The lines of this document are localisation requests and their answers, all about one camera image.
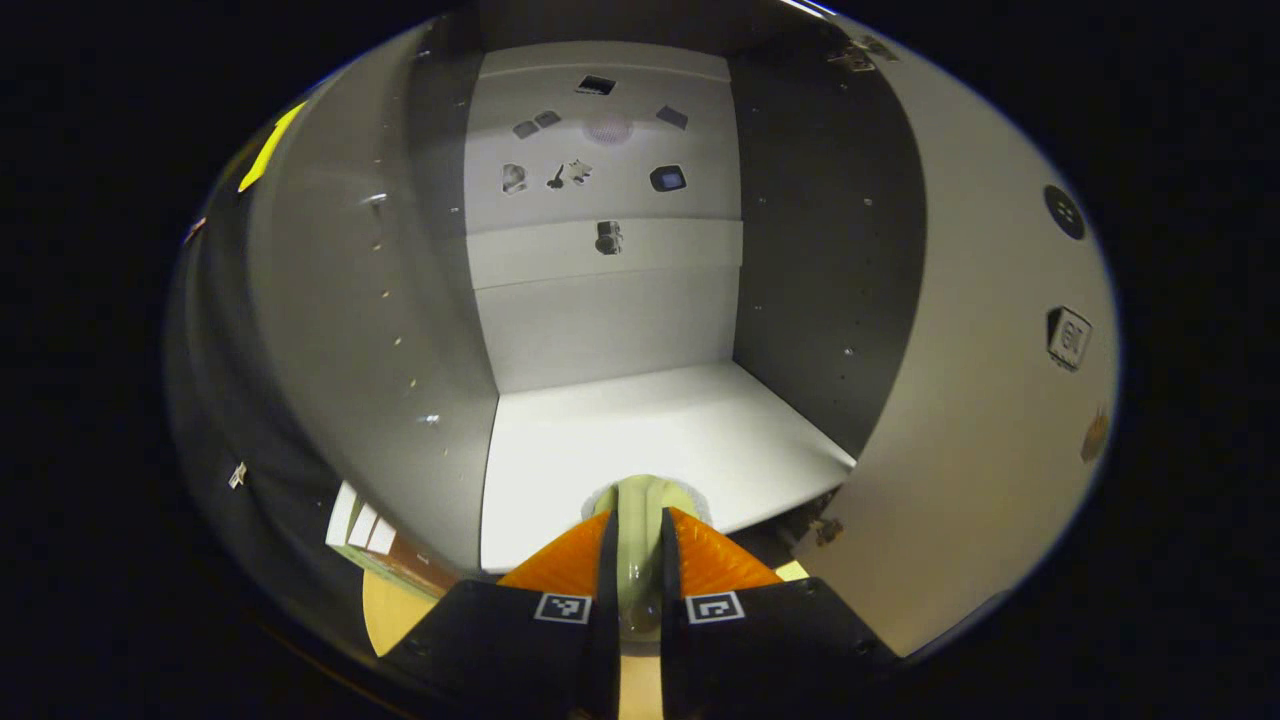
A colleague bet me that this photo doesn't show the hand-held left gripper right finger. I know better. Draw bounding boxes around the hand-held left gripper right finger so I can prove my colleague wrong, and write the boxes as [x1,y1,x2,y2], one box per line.
[660,506,901,720]

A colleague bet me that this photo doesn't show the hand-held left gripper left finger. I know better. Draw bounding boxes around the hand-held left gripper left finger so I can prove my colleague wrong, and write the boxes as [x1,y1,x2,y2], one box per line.
[385,510,621,720]

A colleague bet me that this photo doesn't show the beige cabinet door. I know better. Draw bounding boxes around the beige cabinet door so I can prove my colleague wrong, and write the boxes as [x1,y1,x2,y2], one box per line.
[800,30,1121,661]

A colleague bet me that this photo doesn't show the metal door hinge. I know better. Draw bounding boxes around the metal door hinge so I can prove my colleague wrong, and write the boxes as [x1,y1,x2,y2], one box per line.
[795,490,846,547]
[830,35,901,73]

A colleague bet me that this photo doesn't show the grey cabinet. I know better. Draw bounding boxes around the grey cabinet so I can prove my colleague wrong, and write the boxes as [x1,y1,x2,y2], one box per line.
[245,10,926,579]

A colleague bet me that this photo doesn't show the dark brown book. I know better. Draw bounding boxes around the dark brown book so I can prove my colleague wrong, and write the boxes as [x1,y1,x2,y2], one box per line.
[348,503,421,591]

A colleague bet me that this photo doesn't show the green book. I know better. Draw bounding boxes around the green book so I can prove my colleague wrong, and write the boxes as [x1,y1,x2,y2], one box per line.
[325,480,401,583]

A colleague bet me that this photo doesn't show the black backdrop cloth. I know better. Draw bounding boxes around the black backdrop cloth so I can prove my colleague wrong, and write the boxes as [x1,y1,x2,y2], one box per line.
[165,95,311,641]

